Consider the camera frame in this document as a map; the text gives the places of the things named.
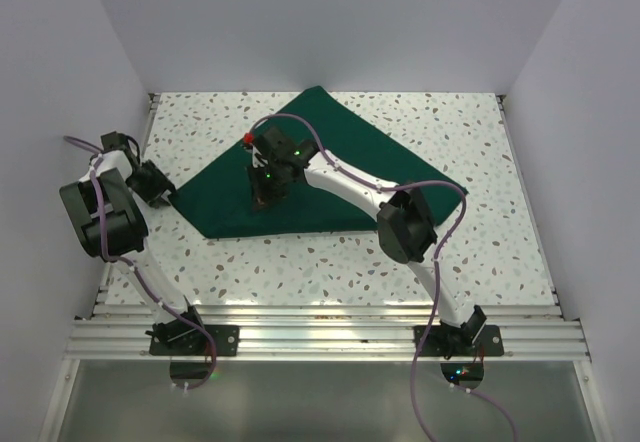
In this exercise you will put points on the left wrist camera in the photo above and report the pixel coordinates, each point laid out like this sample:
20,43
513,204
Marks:
120,141

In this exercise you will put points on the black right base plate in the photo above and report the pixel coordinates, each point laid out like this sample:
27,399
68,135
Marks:
447,343

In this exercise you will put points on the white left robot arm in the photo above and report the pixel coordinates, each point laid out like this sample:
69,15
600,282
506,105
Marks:
103,208

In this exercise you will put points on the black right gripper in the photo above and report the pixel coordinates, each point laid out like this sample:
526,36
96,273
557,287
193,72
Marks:
262,197

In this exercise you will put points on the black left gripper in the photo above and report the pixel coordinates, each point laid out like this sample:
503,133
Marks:
161,184

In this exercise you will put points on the dark green surgical cloth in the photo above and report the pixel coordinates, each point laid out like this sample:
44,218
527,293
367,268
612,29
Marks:
219,201

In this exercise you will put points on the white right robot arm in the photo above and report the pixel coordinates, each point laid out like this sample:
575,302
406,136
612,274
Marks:
406,227

